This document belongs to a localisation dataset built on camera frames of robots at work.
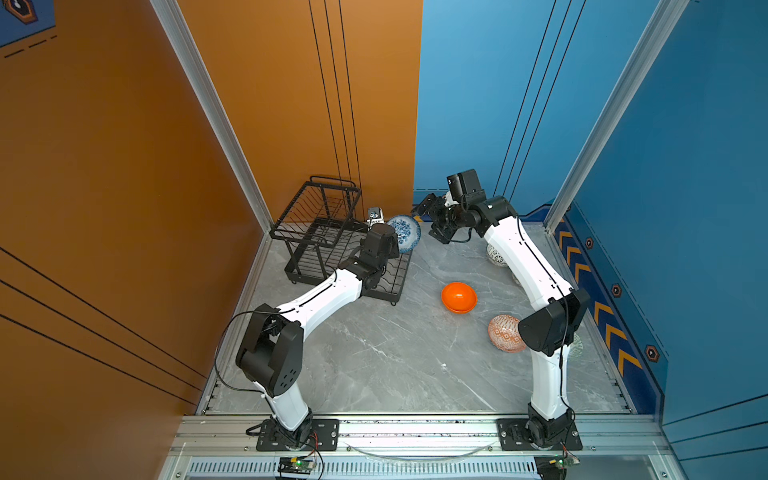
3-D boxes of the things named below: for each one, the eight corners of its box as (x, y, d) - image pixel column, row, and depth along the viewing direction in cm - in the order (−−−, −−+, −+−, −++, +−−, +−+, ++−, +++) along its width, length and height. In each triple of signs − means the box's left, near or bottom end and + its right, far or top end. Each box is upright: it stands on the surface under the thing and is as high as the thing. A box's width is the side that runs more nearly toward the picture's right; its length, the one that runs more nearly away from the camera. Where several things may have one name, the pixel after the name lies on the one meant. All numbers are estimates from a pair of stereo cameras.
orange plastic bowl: (443, 315, 97) (445, 306, 93) (440, 291, 103) (442, 282, 98) (475, 315, 97) (479, 306, 93) (470, 291, 103) (474, 282, 98)
